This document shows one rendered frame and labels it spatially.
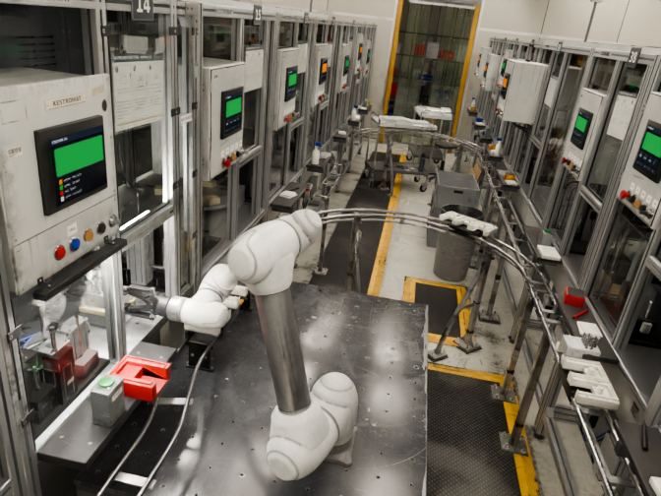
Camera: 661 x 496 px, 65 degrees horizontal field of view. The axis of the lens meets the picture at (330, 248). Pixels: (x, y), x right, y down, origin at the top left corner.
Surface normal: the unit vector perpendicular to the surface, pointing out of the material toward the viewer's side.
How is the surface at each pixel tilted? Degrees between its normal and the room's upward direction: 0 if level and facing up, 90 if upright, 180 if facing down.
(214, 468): 0
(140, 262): 90
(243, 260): 85
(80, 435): 0
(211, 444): 0
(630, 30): 90
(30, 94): 90
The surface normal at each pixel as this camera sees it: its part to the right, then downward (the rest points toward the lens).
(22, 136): 0.98, 0.16
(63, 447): 0.11, -0.91
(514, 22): -0.18, 0.38
